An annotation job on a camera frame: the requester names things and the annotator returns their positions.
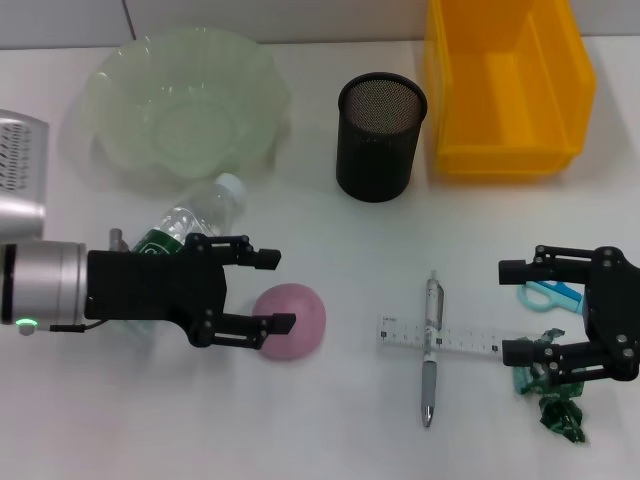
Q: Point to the transparent plastic ruler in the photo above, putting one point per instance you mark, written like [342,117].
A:
[465,340]

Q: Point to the clear green-label water bottle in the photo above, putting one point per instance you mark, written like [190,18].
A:
[200,210]

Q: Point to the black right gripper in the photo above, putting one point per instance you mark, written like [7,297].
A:
[615,310]

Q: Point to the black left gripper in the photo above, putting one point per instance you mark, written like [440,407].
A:
[150,285]

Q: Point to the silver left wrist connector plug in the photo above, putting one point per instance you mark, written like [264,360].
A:
[116,239]

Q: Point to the grey white ballpoint pen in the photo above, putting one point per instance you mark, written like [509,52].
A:
[429,380]

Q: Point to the pale green glass fruit plate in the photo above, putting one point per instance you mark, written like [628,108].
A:
[150,100]

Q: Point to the pink peach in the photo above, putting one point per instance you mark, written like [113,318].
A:
[300,305]

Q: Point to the green plastic wrapper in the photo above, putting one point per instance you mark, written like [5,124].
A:
[560,415]

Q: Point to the yellow plastic bin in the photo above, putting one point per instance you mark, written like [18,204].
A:
[500,160]

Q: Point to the black mesh pen holder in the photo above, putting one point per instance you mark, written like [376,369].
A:
[375,165]

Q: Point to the blue teal scissors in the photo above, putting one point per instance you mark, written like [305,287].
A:
[565,291]

